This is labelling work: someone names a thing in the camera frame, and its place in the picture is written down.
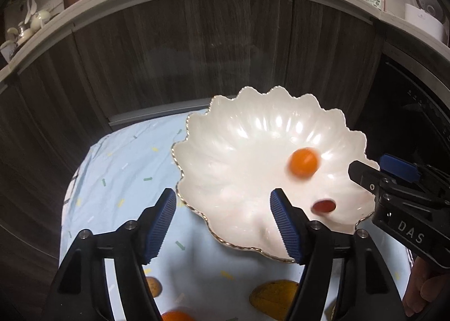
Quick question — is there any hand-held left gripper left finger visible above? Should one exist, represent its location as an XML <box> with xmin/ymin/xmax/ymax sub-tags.
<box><xmin>49</xmin><ymin>187</ymin><xmax>176</xmax><ymax>321</ymax></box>

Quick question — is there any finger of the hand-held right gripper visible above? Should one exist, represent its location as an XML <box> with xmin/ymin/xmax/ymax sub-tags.
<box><xmin>380</xmin><ymin>154</ymin><xmax>450</xmax><ymax>198</ymax></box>
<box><xmin>347</xmin><ymin>160</ymin><xmax>433</xmax><ymax>209</ymax></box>

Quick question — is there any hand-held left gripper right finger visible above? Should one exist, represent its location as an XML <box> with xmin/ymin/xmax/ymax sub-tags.
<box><xmin>270</xmin><ymin>188</ymin><xmax>408</xmax><ymax>321</ymax></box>

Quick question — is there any red grape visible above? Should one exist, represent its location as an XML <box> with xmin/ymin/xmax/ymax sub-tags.
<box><xmin>312</xmin><ymin>199</ymin><xmax>336</xmax><ymax>214</ymax></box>

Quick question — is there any small tangerine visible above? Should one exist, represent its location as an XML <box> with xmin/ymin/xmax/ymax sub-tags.
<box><xmin>288</xmin><ymin>148</ymin><xmax>321</xmax><ymax>178</ymax></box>

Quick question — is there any yellow round fruit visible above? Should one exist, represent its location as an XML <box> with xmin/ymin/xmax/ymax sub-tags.
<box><xmin>145</xmin><ymin>276</ymin><xmax>163</xmax><ymax>298</ymax></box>

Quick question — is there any yellow mango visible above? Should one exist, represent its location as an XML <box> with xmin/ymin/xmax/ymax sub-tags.
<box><xmin>249</xmin><ymin>280</ymin><xmax>299</xmax><ymax>312</ymax></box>

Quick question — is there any white scalloped bowl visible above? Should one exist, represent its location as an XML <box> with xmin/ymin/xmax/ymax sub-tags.
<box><xmin>171</xmin><ymin>86</ymin><xmax>382</xmax><ymax>263</ymax></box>

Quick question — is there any large orange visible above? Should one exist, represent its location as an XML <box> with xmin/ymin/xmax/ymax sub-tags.
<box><xmin>161</xmin><ymin>311</ymin><xmax>195</xmax><ymax>321</ymax></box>

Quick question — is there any person's right hand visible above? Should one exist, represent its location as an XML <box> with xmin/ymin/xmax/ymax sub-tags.
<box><xmin>402</xmin><ymin>258</ymin><xmax>445</xmax><ymax>318</ymax></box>

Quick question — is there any light blue patterned tablecloth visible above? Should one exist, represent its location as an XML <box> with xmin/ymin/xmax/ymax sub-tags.
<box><xmin>60</xmin><ymin>106</ymin><xmax>415</xmax><ymax>321</ymax></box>

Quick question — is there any black built-in appliance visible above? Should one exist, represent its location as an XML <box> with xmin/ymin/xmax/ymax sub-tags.
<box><xmin>352</xmin><ymin>43</ymin><xmax>450</xmax><ymax>181</ymax></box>

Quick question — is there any white box appliance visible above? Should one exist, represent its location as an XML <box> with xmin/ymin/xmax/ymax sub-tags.
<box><xmin>404</xmin><ymin>3</ymin><xmax>444</xmax><ymax>42</ymax></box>

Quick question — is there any dark wood kitchen cabinet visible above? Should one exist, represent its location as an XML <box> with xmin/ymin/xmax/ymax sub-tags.
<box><xmin>0</xmin><ymin>0</ymin><xmax>387</xmax><ymax>265</ymax></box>

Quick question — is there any glass teapot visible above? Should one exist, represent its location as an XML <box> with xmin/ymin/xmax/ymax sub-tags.
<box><xmin>16</xmin><ymin>22</ymin><xmax>33</xmax><ymax>44</ymax></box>

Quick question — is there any white teapot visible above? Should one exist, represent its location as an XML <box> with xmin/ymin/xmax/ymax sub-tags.
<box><xmin>30</xmin><ymin>10</ymin><xmax>52</xmax><ymax>31</ymax></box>

